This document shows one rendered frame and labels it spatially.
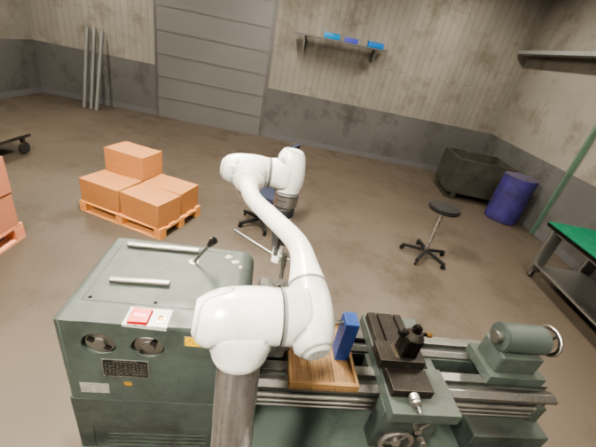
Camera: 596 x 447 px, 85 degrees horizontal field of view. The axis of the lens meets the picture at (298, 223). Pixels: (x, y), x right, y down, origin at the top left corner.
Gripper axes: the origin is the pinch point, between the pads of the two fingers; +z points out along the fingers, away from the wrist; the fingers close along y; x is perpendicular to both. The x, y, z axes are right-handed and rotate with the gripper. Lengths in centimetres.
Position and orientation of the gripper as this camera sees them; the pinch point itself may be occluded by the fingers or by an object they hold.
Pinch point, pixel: (277, 254)
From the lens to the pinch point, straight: 129.0
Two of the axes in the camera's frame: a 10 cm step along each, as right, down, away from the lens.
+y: -3.7, 2.9, -8.8
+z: -1.7, 9.1, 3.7
